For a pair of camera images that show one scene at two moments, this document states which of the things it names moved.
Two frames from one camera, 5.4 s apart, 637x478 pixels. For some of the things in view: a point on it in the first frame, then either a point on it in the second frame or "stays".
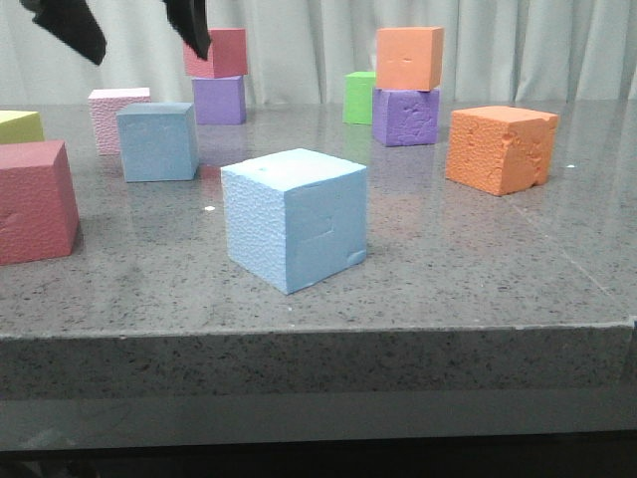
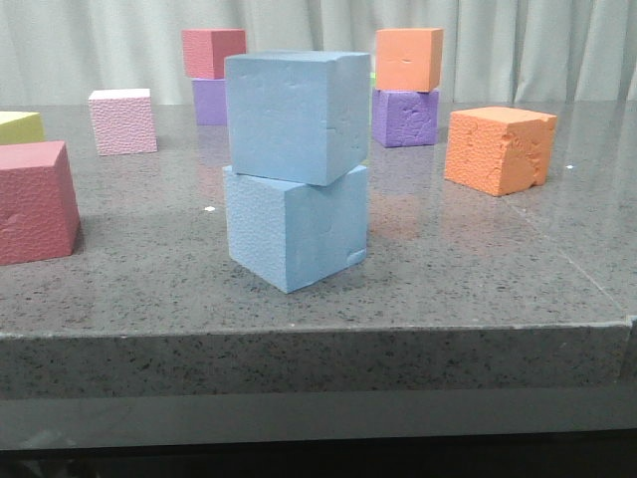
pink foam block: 105,106 stays
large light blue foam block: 295,217 stays
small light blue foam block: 158,141 → 301,116
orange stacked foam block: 409,58 stays
